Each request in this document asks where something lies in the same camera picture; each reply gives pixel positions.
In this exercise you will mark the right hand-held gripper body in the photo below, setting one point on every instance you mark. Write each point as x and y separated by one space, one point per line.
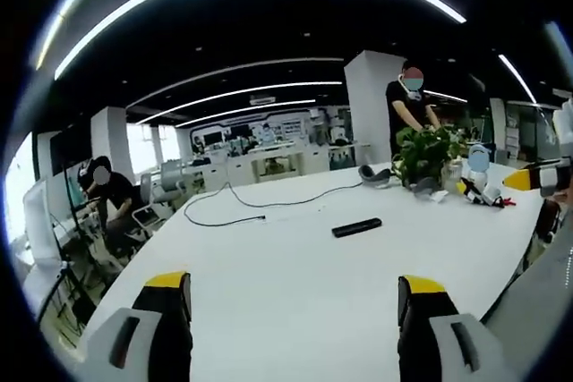
565 120

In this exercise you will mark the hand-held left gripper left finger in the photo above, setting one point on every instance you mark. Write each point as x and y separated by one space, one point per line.
172 333

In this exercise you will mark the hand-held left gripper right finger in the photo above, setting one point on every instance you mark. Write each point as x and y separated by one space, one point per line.
421 333

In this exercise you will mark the black remote control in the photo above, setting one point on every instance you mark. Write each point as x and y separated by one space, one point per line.
356 227

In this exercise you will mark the short ceiling light strip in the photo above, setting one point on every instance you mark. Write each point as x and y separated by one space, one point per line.
517 78

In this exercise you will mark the spare hand-held gripper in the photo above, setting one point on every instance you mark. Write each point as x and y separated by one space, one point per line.
481 194

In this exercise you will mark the small white blue toy robot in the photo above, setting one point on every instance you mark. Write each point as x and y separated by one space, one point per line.
474 179

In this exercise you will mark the white paper scrap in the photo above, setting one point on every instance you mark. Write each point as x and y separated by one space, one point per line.
438 196

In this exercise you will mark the white office chair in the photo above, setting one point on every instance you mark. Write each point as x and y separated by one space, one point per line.
147 218
172 176

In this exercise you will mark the grey neck-worn device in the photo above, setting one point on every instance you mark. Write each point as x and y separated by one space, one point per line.
425 187
373 178

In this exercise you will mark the potted green plant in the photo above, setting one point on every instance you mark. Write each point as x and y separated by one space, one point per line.
425 149

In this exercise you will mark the black folding stand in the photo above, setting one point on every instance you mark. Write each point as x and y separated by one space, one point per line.
89 239

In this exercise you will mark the white counter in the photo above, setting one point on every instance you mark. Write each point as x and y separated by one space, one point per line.
242 165

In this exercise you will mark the ceiling air conditioner unit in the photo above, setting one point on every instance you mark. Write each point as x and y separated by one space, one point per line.
263 99

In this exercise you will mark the black wall monitor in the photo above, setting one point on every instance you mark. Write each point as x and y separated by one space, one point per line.
69 151

